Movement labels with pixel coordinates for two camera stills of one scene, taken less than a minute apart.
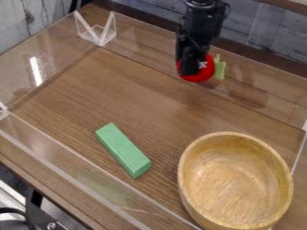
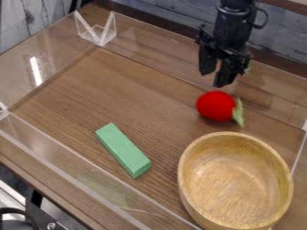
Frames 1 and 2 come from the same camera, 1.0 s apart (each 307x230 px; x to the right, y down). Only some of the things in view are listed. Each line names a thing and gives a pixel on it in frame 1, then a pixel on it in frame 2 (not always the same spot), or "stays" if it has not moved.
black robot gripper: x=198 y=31 -> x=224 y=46
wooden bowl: x=234 y=182 stays
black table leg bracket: x=36 y=218 stays
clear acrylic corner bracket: x=96 y=34 stays
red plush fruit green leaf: x=191 y=56 -> x=219 y=107
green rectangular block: x=112 y=140 stays
